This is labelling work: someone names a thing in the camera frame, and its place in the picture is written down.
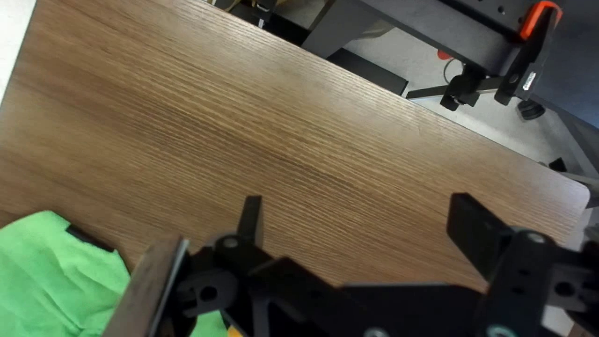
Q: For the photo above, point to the green cloth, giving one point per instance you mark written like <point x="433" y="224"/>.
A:
<point x="56" y="282"/>

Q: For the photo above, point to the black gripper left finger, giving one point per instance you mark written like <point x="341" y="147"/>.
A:
<point x="251" y="218"/>

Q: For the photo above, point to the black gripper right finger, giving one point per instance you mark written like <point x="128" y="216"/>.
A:
<point x="478" y="235"/>

